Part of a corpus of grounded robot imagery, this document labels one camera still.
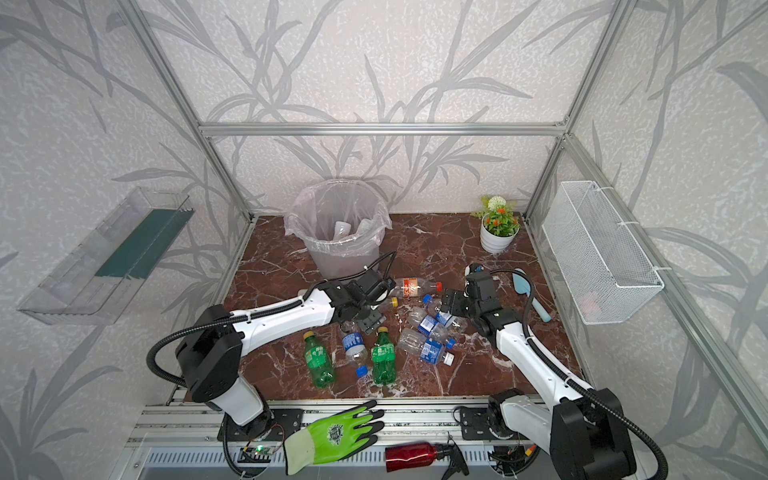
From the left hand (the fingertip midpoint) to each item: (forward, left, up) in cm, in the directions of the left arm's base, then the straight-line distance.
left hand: (373, 302), depth 87 cm
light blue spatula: (+10, -49, -7) cm, 50 cm away
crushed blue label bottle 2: (-5, -15, -3) cm, 16 cm away
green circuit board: (-36, +27, -10) cm, 46 cm away
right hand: (+4, -25, +2) cm, 25 cm away
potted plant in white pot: (+25, -40, +7) cm, 48 cm away
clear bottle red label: (+7, -12, -3) cm, 14 cm away
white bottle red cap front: (+26, +13, +2) cm, 29 cm away
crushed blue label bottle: (-3, -21, -3) cm, 22 cm away
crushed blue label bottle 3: (-13, -17, -2) cm, 21 cm away
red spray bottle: (-36, -11, -3) cm, 38 cm away
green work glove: (-33, +8, -6) cm, 35 cm away
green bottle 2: (-15, -4, -5) cm, 16 cm away
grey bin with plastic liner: (+23, +20, +12) cm, 33 cm away
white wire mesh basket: (-7, -51, +27) cm, 58 cm away
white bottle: (+23, +4, +7) cm, 25 cm away
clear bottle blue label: (-12, +5, -4) cm, 13 cm away
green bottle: (-15, +14, -3) cm, 21 cm away
